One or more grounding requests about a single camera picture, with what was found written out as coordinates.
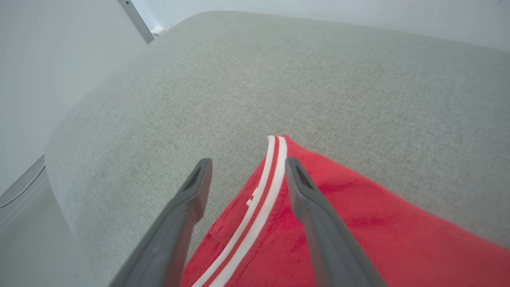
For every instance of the red basketball jersey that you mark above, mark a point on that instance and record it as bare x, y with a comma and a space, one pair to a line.
358, 239

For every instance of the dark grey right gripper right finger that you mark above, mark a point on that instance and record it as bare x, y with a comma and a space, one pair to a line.
334, 247

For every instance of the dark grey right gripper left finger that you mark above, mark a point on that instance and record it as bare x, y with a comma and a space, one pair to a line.
167, 239

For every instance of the grey metal bar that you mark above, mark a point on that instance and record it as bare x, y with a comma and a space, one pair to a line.
137, 22

